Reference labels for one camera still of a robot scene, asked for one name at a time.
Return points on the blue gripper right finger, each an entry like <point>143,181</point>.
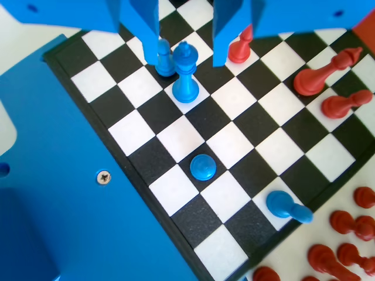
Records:
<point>224,23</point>

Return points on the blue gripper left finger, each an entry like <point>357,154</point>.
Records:
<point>148,29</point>

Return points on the blue king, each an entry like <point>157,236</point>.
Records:
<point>184,86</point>

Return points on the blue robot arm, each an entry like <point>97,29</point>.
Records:
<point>26,234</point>

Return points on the red pawn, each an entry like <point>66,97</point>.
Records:
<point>364,197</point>
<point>337,105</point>
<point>238,52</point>
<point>341,221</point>
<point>309,279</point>
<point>322,258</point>

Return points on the blue pawn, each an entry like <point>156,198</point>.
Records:
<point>202,167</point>
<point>164,64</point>
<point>278,203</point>

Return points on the black and white chessboard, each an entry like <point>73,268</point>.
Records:
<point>234,96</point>

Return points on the red bishop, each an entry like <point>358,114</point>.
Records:
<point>310,80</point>

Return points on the screw in blue plate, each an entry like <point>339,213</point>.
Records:
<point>104,177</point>

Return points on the red rook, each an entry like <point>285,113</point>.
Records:
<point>265,275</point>

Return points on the blue base plate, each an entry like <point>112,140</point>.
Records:
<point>88,131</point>

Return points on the red base plate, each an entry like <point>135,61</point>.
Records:
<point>366,32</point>

